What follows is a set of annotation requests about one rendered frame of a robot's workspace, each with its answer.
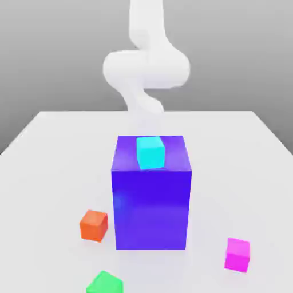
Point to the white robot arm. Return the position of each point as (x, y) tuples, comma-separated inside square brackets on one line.
[(146, 68)]

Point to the small cyan cube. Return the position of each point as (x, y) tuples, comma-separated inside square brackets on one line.
[(150, 153)]

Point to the small orange cube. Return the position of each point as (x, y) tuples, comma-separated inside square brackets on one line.
[(93, 226)]

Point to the small magenta cube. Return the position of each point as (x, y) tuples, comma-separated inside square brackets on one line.
[(237, 256)]

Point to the small green cube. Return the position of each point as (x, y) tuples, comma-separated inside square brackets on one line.
[(104, 283)]

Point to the large purple box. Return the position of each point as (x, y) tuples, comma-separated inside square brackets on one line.
[(150, 206)]

